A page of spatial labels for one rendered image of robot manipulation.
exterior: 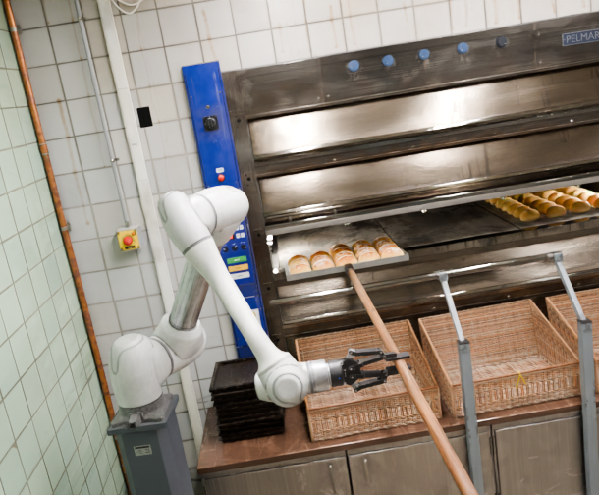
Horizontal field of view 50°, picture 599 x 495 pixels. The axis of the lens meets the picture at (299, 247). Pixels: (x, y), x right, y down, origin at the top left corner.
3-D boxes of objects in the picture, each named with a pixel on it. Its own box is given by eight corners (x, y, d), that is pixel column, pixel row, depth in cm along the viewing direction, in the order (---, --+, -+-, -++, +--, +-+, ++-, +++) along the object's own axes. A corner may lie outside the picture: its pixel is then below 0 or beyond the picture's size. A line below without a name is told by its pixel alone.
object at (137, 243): (123, 248, 293) (118, 227, 290) (144, 245, 293) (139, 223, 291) (119, 252, 286) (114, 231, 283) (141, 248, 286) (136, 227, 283)
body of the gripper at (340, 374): (325, 356, 188) (355, 350, 188) (329, 381, 190) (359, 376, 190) (328, 365, 181) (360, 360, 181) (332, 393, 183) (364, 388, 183)
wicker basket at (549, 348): (421, 370, 312) (415, 317, 306) (534, 350, 315) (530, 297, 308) (453, 420, 265) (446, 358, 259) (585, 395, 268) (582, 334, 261)
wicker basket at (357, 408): (301, 390, 312) (293, 338, 305) (415, 370, 314) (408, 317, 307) (310, 444, 265) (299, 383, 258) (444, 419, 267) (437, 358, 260)
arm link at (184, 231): (195, 239, 181) (227, 226, 192) (160, 187, 183) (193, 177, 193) (173, 261, 189) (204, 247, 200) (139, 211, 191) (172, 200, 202)
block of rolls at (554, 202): (482, 201, 374) (481, 192, 372) (564, 188, 374) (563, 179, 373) (523, 223, 315) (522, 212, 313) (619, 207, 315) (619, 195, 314)
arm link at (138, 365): (106, 404, 221) (91, 345, 216) (145, 380, 235) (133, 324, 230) (137, 412, 212) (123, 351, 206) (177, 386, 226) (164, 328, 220)
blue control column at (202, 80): (265, 352, 512) (215, 75, 459) (286, 348, 512) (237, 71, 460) (266, 504, 325) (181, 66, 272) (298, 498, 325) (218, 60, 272)
